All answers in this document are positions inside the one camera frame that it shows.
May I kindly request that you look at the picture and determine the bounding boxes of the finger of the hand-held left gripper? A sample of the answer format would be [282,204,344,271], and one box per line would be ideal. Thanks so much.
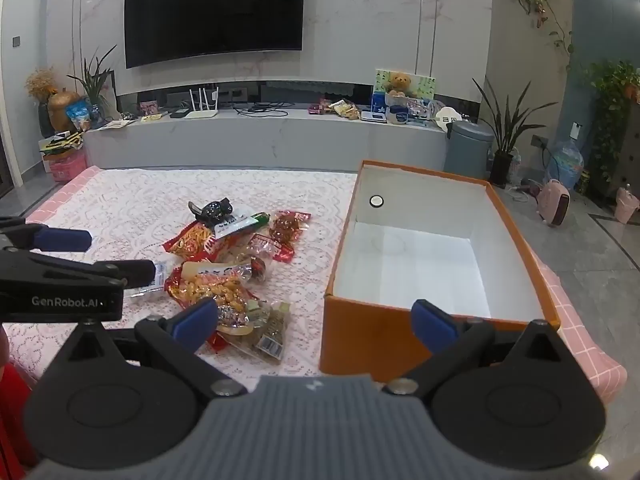
[0,216,94,254]
[65,259,157,291]

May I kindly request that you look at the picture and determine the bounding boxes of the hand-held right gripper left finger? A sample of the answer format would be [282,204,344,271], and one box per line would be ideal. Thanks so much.
[50,297,248,397]

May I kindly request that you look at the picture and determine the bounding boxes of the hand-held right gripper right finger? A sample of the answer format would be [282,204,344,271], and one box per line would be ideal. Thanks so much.
[382,299,576,397]

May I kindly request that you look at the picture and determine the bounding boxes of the red fries snack packet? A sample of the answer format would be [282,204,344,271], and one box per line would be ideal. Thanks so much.
[162,222,222,262]

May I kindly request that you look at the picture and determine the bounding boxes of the clear brown pastry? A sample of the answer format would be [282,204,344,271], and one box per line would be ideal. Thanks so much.
[235,255,272,282]

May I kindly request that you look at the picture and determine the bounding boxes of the orange cardboard box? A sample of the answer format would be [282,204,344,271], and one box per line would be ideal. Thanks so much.
[320,160,562,377]

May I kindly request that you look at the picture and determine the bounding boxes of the pile of snacks on cabinet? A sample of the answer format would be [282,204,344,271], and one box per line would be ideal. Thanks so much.
[309,99,362,121]

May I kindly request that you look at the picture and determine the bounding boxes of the clear white snack packet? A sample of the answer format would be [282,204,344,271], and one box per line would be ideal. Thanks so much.
[122,260,174,302]

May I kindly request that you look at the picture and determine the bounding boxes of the red peanut snack packet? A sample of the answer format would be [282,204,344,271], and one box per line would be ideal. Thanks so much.
[165,260,252,322]

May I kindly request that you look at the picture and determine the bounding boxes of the purple white candy packet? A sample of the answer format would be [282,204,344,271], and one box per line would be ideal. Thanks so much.
[215,300,271,342]

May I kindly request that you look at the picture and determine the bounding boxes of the white lace tablecloth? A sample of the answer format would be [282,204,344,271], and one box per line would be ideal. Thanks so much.
[2,167,362,387]

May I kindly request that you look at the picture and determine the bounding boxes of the pink storage box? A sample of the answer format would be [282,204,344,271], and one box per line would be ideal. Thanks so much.
[42,151,88,182]

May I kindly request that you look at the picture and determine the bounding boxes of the olive snack packet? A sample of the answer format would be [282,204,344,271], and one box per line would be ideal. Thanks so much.
[235,300,294,364]

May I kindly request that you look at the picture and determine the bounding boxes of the red white snack packet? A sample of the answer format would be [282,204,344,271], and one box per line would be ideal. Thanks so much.
[244,234,297,264]

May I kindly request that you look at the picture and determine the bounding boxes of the green white sausage packet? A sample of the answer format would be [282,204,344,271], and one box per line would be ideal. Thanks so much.
[214,212,271,240]

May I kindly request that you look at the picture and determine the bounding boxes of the black snack packet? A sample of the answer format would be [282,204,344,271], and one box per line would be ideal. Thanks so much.
[187,199,236,227]

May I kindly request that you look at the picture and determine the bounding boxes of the red clear meat packet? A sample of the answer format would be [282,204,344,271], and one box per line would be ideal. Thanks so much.
[269,210,312,247]

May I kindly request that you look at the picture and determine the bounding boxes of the red cloth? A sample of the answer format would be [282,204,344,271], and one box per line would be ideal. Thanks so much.
[0,360,38,480]

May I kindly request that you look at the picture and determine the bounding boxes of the gold vase with dried flowers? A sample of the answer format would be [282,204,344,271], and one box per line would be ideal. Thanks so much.
[26,67,81,137]

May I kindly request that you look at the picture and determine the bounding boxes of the pink checked cloth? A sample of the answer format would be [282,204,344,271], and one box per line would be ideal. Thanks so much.
[25,167,629,406]

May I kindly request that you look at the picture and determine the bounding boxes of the orchid plant in pot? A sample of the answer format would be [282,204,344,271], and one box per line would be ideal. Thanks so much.
[66,45,118,128]

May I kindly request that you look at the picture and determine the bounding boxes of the pink space heater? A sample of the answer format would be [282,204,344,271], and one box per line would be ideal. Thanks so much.
[536,179,573,227]

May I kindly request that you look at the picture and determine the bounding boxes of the grey pedal bin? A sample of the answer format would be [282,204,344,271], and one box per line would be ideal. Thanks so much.
[443,120,496,180]

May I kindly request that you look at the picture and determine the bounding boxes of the white router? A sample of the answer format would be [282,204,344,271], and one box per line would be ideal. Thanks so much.
[186,87,221,120]

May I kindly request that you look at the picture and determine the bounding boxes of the white television cabinet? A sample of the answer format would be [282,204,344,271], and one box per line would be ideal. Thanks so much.
[82,105,451,173]

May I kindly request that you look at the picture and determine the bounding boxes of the green plant in black pot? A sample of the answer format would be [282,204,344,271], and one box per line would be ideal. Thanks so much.
[471,76,558,190]

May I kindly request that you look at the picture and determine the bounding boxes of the blue tissue box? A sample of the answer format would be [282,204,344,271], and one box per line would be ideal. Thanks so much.
[371,91,402,117]

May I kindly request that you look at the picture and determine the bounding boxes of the pink bucket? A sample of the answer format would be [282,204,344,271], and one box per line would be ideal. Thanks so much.
[614,186,640,224]

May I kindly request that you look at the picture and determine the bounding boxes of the brown teddy bear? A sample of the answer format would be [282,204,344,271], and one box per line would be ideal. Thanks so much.
[387,72,413,98]

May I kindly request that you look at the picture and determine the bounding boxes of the black television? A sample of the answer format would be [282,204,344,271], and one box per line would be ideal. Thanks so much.
[123,0,306,70]

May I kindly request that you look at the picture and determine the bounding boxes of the leafy plant on shelf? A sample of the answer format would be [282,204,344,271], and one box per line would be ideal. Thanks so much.
[582,60,640,201]

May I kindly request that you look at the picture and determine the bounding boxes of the hanging vine plant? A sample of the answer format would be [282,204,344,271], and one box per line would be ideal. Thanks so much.
[505,0,576,72]

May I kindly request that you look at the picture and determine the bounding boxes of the black cables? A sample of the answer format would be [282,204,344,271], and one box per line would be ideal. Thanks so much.
[234,101,293,116]

